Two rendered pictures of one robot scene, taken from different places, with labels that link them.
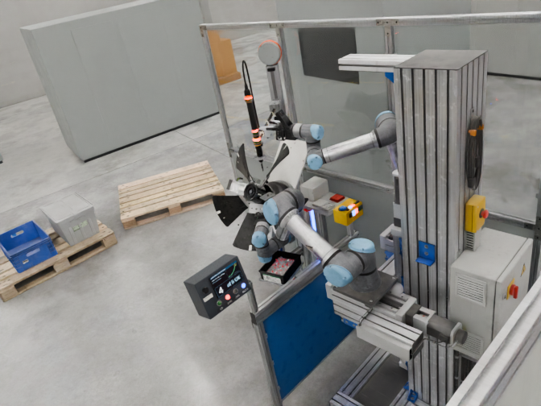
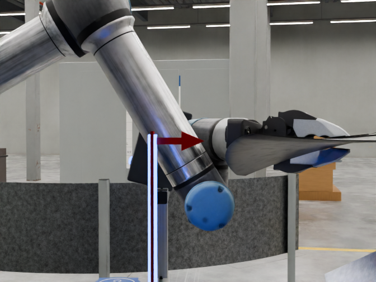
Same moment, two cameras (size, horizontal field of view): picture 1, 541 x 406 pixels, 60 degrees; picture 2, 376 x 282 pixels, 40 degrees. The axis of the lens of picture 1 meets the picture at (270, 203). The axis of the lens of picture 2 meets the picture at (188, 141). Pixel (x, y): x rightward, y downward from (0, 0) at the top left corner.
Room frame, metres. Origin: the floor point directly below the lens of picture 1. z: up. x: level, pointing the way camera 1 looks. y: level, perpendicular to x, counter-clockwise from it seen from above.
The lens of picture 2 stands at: (2.69, -0.68, 1.20)
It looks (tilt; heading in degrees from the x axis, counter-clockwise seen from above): 2 degrees down; 129
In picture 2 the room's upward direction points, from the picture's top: straight up
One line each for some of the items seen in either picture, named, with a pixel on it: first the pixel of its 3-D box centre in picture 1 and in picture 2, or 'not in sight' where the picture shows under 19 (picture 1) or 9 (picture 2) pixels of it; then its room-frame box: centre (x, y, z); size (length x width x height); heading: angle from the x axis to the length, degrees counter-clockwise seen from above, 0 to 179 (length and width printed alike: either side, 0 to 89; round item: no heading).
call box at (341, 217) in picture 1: (348, 213); not in sight; (2.45, -0.45, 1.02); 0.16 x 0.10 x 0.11; 129
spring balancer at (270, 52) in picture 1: (270, 52); not in sight; (3.23, -0.19, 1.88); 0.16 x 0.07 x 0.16; 74
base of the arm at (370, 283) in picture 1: (364, 274); not in sight; (1.76, -0.37, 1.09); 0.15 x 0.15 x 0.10
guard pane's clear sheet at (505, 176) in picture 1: (337, 106); not in sight; (2.99, -0.56, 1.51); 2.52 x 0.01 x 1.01; 39
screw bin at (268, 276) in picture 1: (280, 267); not in sight; (2.28, 0.01, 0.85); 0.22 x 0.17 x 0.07; 144
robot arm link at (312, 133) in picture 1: (311, 132); not in sight; (2.29, -0.28, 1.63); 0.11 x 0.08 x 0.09; 49
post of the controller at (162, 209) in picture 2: (251, 296); (161, 233); (1.92, 0.19, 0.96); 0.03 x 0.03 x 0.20; 39
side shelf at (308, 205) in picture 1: (319, 200); not in sight; (2.97, -0.35, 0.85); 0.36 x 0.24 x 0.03; 39
